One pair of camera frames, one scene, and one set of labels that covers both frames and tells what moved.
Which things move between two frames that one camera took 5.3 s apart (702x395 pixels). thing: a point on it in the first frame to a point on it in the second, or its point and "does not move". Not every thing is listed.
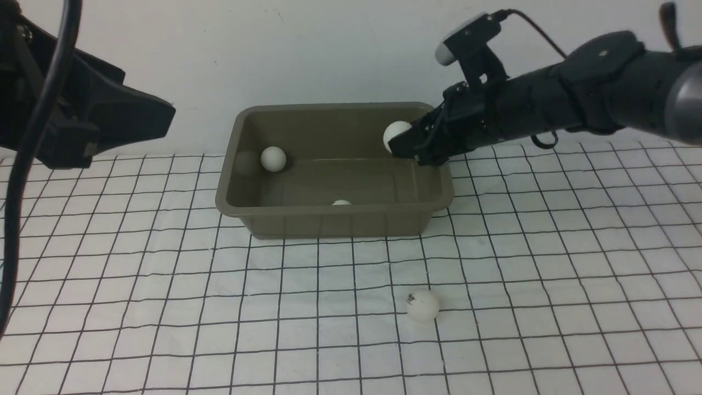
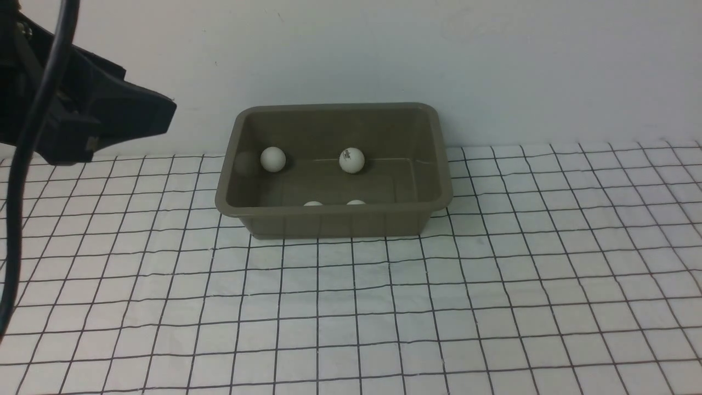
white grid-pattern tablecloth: x=560 y=266 does not move
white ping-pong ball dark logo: x=423 y=306 to x=351 y=160
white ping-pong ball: x=273 y=159 does not move
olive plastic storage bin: x=310 y=171 does not move
